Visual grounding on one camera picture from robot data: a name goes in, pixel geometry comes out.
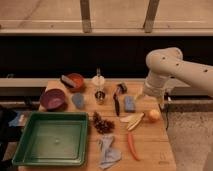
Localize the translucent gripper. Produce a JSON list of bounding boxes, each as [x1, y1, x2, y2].
[[136, 93, 164, 108]]

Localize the dark grape bunch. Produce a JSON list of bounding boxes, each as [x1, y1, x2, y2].
[[93, 112, 115, 134]]

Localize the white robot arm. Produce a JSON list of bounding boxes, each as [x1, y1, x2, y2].
[[135, 47, 213, 108]]

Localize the orange fruit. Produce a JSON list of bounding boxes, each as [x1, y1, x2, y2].
[[148, 109, 160, 122]]

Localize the blue sponge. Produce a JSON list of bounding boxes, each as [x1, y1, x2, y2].
[[124, 96, 135, 112]]

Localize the banana pieces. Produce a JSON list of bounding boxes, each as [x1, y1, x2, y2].
[[120, 113, 145, 131]]

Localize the orange carrot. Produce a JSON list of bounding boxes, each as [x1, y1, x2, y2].
[[127, 132, 140, 161]]

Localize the grey blue cloth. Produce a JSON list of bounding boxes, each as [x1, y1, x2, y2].
[[98, 134, 122, 170]]

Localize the orange bowl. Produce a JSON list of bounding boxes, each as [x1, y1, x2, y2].
[[67, 73, 84, 92]]

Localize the purple bowl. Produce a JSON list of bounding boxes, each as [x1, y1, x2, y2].
[[40, 88, 66, 111]]

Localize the green plastic tray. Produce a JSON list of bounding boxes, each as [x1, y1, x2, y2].
[[12, 112, 89, 167]]

